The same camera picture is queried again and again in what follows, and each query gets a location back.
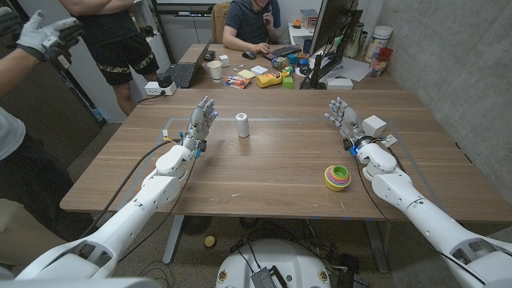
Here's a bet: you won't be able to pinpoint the dark thermos bottle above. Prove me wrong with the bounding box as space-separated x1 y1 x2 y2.
344 22 365 59

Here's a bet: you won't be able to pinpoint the long white box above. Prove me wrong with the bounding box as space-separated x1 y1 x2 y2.
326 77 354 91

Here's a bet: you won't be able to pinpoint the black floor fan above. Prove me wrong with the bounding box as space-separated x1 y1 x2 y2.
182 215 213 236

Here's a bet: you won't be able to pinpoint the black device on torso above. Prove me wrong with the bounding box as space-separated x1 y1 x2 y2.
250 265 288 288

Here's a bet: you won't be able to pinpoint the white cabinet with black frame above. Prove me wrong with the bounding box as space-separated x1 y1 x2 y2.
150 0 227 65

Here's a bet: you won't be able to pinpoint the yellow toy bottle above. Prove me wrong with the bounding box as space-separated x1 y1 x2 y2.
255 70 286 89

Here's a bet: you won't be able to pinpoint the white side table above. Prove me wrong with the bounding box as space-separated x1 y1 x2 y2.
287 22 317 47

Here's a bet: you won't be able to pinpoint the white paper cup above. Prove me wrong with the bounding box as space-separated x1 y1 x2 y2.
206 60 223 83

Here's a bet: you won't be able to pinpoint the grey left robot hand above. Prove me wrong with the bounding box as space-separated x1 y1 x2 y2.
180 95 219 154

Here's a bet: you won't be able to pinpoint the black laptop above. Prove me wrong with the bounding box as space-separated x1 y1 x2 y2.
166 39 213 89

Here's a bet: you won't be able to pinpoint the white power strip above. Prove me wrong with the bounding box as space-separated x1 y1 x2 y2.
144 81 178 97

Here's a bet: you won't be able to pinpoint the clear glass with red contents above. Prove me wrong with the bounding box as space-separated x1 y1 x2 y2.
368 46 394 78

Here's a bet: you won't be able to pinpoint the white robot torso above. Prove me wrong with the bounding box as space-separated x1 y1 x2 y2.
215 238 332 288

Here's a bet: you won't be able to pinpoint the operator's left gloved hand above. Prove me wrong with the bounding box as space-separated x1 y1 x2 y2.
0 6 23 39

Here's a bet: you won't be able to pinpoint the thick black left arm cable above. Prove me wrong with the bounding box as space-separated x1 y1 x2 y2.
79 138 183 239

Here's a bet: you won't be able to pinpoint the wooden work table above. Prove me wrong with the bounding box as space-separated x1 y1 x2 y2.
59 88 512 275

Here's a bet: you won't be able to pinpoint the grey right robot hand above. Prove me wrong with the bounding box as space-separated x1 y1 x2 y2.
324 97 375 152

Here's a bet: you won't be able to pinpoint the black keyboard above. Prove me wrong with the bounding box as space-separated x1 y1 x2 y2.
262 44 302 62

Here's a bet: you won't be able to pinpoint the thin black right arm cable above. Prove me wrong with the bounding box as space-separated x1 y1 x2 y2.
353 154 488 286

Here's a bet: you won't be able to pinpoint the white cube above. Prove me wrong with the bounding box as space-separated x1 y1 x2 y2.
361 114 388 138

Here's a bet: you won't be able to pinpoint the operator in white shirt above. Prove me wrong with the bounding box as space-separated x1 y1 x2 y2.
0 106 95 243

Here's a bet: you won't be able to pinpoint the black computer monitor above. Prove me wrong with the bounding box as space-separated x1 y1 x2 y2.
310 0 360 55

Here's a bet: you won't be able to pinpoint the white canister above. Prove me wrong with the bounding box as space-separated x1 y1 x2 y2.
364 25 394 63

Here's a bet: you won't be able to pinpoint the white string spool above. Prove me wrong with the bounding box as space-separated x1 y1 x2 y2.
234 112 250 139

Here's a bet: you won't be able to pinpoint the operator's right gloved hand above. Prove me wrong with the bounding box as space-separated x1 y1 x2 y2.
15 10 85 71

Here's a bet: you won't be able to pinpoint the colourful stacked cups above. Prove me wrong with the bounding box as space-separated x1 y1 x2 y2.
324 165 352 192

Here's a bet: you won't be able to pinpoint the patterned cardboard box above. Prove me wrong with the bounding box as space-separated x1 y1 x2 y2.
270 56 290 71

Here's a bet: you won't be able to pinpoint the white paper sheets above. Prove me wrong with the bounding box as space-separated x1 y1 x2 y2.
294 50 371 83

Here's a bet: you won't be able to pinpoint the wooden desk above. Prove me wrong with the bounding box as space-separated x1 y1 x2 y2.
178 42 403 91

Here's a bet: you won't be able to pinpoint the orange snack packet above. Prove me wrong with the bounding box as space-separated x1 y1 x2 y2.
222 74 252 90

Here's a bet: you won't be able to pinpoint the standing person in black shorts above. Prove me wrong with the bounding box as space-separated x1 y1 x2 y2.
59 0 161 117

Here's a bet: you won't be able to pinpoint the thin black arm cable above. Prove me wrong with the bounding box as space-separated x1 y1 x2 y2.
118 156 199 262
353 154 488 286

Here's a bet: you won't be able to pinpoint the seated person in dark shirt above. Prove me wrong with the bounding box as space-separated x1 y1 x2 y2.
222 0 283 54

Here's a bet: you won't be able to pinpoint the clear storage box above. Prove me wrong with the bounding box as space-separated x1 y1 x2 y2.
299 8 320 30

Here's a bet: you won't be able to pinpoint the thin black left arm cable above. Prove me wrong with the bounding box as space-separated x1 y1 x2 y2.
118 156 199 262

